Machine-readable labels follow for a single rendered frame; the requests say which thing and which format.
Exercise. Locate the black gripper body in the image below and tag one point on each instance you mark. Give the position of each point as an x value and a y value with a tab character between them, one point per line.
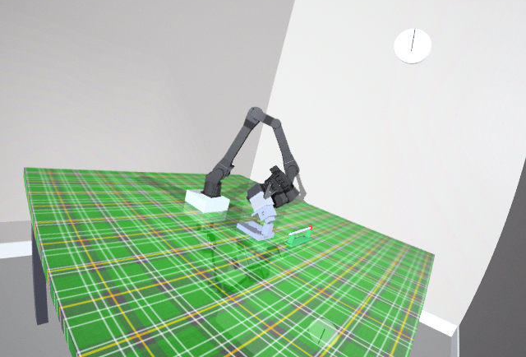
282	180

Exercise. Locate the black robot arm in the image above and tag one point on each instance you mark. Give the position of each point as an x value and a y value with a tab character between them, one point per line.
212	185

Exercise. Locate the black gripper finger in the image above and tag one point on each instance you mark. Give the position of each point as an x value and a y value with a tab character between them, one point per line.
272	187

